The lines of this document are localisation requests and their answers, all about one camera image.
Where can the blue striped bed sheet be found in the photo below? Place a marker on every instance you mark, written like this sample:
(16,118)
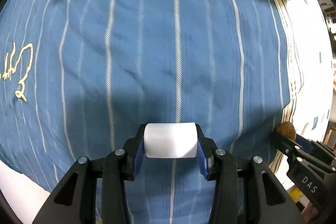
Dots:
(78,77)

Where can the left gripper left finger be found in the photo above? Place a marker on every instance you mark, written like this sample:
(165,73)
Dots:
(73,200)

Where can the plaid checkered blanket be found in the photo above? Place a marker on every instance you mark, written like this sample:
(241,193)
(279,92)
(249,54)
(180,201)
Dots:
(309,66)

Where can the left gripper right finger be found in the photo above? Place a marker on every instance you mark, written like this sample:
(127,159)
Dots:
(246,191)

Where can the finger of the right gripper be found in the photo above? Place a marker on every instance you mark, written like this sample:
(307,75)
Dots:
(315,148)
(293,150)

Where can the brown walnut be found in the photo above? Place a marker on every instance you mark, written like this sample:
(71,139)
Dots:
(287,129)

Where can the white plastic cap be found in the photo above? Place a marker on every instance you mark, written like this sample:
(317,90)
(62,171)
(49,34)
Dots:
(170,140)

